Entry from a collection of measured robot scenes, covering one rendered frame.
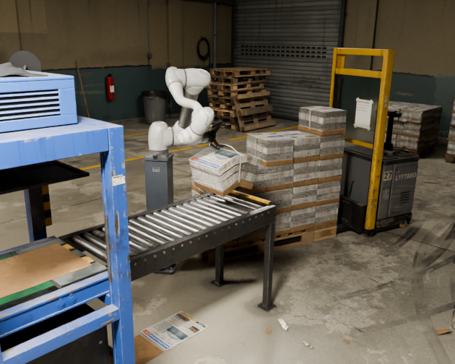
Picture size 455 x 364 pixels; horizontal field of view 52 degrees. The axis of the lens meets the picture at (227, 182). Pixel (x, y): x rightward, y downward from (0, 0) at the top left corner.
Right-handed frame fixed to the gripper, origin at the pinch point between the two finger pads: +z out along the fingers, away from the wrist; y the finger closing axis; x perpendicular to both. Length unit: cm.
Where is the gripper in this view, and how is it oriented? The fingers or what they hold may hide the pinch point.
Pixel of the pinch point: (226, 134)
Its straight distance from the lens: 319.7
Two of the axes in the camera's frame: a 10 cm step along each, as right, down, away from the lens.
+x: 7.2, 2.4, -6.5
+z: 6.9, -1.2, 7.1
